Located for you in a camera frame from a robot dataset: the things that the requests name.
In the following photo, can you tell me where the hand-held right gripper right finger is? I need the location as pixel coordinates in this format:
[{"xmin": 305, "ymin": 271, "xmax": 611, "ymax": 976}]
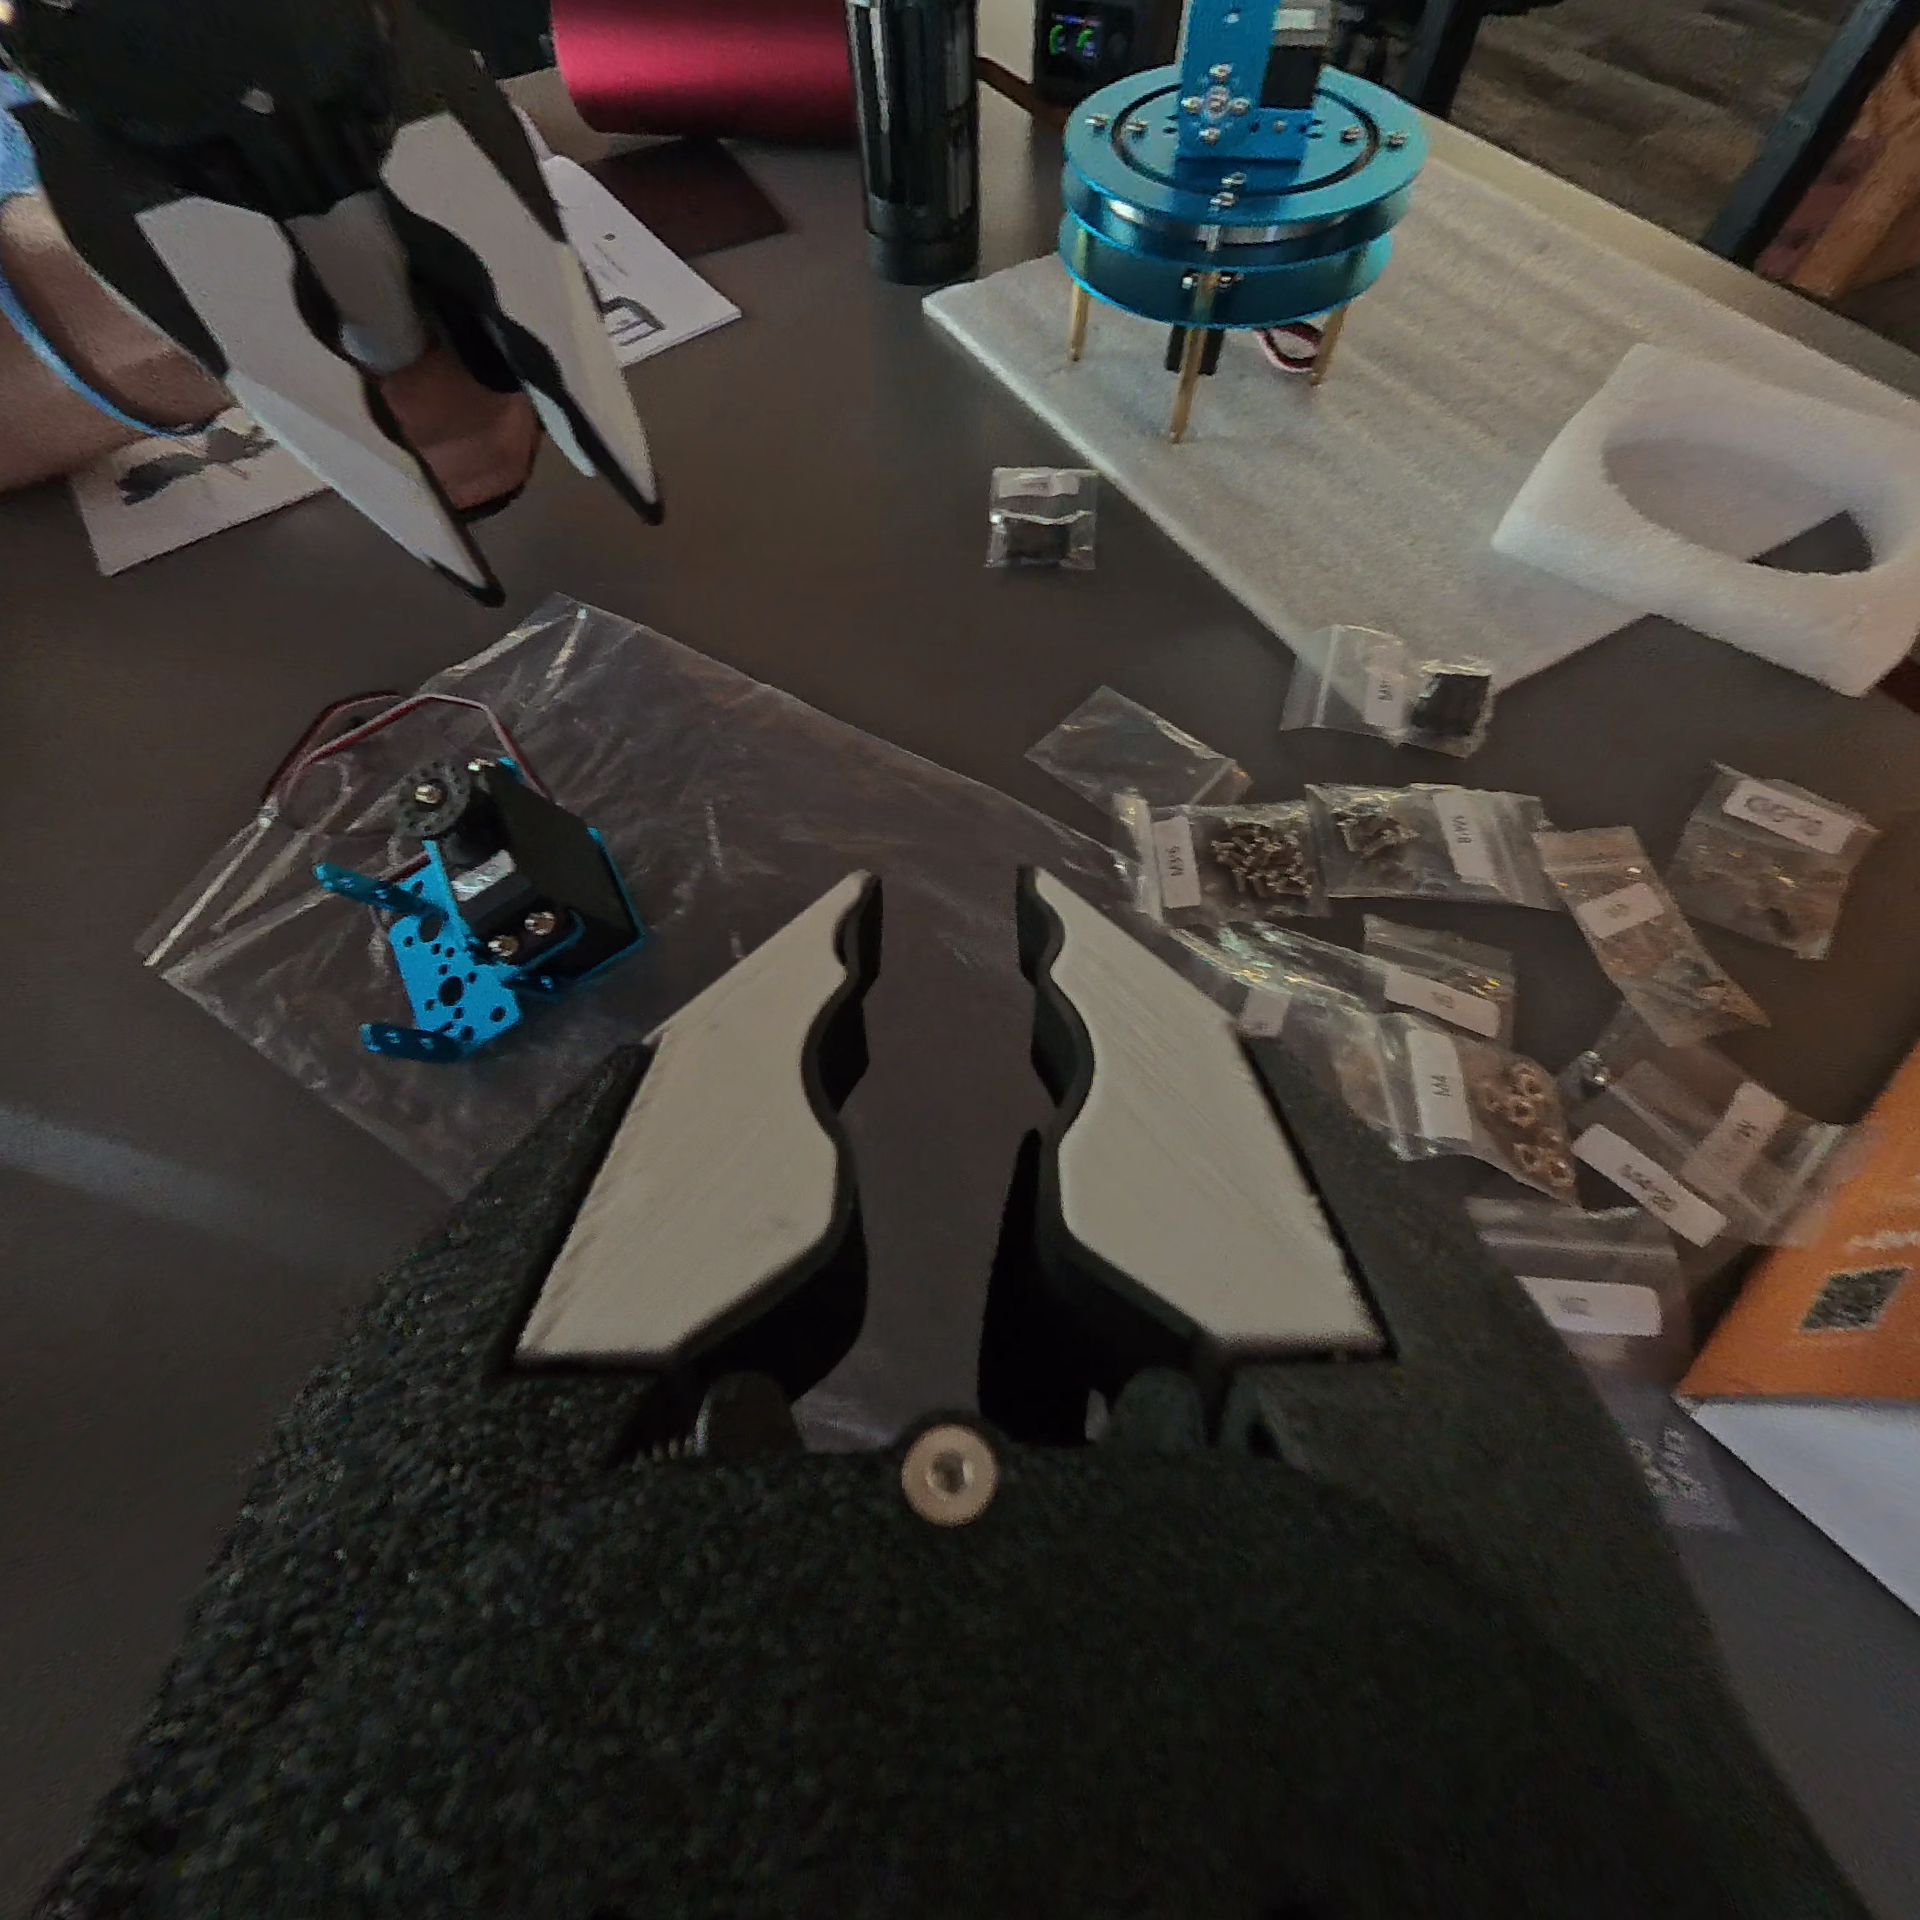
[{"xmin": 1009, "ymin": 862, "xmax": 1389, "ymax": 1361}]

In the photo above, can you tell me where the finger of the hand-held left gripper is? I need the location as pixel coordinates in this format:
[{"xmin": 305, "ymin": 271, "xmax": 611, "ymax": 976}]
[
  {"xmin": 128, "ymin": 193, "xmax": 509, "ymax": 610},
  {"xmin": 374, "ymin": 45, "xmax": 671, "ymax": 526}
]

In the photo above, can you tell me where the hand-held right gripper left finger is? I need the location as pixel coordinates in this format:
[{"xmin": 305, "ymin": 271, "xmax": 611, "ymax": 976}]
[{"xmin": 509, "ymin": 872, "xmax": 887, "ymax": 1371}]

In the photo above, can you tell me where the blue servo bracket assembly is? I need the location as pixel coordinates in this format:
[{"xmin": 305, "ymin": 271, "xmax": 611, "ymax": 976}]
[{"xmin": 313, "ymin": 757, "xmax": 646, "ymax": 1068}]

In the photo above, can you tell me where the blue toy robot arm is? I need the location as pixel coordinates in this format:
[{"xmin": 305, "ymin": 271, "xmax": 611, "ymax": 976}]
[{"xmin": 1058, "ymin": 0, "xmax": 1420, "ymax": 452}]

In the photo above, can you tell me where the person's left forearm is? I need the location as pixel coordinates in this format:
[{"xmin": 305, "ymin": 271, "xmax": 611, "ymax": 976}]
[{"xmin": 0, "ymin": 88, "xmax": 238, "ymax": 495}]

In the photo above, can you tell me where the grey desk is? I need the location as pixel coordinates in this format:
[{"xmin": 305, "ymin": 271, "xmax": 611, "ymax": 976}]
[{"xmin": 0, "ymin": 57, "xmax": 1920, "ymax": 1920}]

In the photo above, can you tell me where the person's left hand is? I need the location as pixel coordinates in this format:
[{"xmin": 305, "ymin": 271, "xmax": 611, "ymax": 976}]
[{"xmin": 365, "ymin": 336, "xmax": 542, "ymax": 516}]

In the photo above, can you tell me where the blue wristband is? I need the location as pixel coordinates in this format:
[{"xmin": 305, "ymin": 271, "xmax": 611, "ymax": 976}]
[{"xmin": 0, "ymin": 271, "xmax": 203, "ymax": 440}]

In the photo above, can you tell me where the open instruction booklet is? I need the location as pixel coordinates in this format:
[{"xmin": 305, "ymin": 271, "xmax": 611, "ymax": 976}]
[{"xmin": 68, "ymin": 142, "xmax": 743, "ymax": 580}]

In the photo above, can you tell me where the red metallic cylinder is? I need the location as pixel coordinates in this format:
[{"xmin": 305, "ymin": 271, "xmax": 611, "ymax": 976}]
[{"xmin": 545, "ymin": 0, "xmax": 860, "ymax": 149}]

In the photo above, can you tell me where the pile of small screw bags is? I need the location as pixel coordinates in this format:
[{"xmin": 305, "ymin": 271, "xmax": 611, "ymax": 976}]
[{"xmin": 1021, "ymin": 617, "xmax": 1883, "ymax": 1361}]

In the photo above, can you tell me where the black tumbler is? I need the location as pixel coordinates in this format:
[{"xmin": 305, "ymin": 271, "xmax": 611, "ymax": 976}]
[{"xmin": 843, "ymin": 0, "xmax": 985, "ymax": 286}]

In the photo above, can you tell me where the large clear plastic bag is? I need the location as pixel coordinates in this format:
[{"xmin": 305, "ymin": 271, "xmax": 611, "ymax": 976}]
[{"xmin": 135, "ymin": 595, "xmax": 1142, "ymax": 1199}]

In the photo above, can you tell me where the small bag of black parts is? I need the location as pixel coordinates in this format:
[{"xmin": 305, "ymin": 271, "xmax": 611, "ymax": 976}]
[{"xmin": 985, "ymin": 465, "xmax": 1099, "ymax": 576}]

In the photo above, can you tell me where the orange cardboard box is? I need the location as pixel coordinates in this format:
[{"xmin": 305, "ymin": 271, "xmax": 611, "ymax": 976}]
[{"xmin": 1668, "ymin": 1039, "xmax": 1920, "ymax": 1577}]

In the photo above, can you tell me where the white foam sheet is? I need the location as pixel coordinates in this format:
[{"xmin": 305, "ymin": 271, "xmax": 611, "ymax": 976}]
[{"xmin": 919, "ymin": 153, "xmax": 1802, "ymax": 692}]

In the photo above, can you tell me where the white foam block with hole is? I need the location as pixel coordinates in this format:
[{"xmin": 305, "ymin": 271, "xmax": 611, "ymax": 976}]
[{"xmin": 1491, "ymin": 341, "xmax": 1920, "ymax": 700}]

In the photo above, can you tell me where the wooden table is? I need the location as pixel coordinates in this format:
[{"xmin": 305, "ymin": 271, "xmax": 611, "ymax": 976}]
[{"xmin": 1701, "ymin": 0, "xmax": 1920, "ymax": 301}]

